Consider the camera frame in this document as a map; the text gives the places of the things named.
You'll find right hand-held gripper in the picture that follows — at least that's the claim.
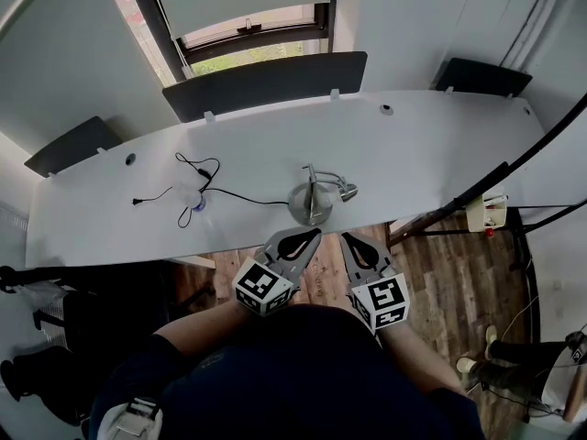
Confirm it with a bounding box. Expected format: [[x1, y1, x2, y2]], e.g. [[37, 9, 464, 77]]
[[341, 232, 411, 333]]

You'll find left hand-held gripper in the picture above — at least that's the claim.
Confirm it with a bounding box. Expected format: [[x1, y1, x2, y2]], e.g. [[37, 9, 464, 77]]
[[231, 228, 323, 317]]

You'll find silver desk lamp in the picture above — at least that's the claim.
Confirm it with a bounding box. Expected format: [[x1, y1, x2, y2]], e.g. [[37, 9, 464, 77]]
[[287, 162, 360, 227]]

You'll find person's left forearm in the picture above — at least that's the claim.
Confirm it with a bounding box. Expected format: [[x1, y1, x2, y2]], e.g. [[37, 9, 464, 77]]
[[153, 298, 258, 357]]

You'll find person's right forearm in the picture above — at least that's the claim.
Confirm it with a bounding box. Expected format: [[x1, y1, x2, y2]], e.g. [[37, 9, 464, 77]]
[[373, 323, 464, 396]]

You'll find wide dark desk partition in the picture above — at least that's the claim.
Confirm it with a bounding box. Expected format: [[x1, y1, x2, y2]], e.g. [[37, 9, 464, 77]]
[[161, 51, 370, 124]]

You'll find clear plastic water bottle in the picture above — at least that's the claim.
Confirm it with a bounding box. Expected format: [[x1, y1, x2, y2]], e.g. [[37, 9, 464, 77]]
[[176, 184, 210, 215]]

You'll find person's dark shirt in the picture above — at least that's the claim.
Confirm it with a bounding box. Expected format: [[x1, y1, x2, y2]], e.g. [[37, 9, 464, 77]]
[[89, 302, 487, 440]]

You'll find black office chair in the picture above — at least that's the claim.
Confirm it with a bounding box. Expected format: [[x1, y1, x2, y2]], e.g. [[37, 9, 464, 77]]
[[31, 263, 216, 355], [0, 346, 95, 426]]

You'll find clear plastic bag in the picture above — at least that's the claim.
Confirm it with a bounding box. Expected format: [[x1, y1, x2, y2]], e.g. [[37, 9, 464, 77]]
[[17, 280, 71, 312]]

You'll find black framed window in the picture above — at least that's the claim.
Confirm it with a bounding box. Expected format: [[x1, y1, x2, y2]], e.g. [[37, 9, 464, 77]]
[[103, 0, 341, 87]]

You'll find black power cable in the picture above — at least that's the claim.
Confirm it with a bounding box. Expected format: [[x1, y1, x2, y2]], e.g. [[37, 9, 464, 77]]
[[131, 152, 291, 229]]

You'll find white waist pouch with strap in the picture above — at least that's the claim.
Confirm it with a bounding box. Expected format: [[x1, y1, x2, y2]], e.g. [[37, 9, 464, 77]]
[[98, 396, 164, 440]]

